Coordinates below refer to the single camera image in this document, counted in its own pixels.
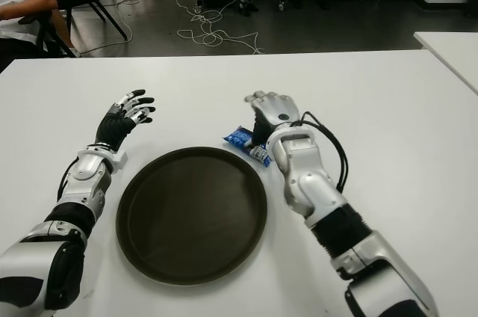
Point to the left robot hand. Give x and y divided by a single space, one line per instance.
112 126

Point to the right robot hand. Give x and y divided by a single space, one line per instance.
278 111

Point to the blue Oreo packet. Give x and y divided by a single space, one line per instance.
237 137

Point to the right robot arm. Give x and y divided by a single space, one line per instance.
310 182

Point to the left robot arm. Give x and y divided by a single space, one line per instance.
82 178

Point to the round dark brown tray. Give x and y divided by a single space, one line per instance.
190 216

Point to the white side table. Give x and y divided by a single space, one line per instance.
453 51

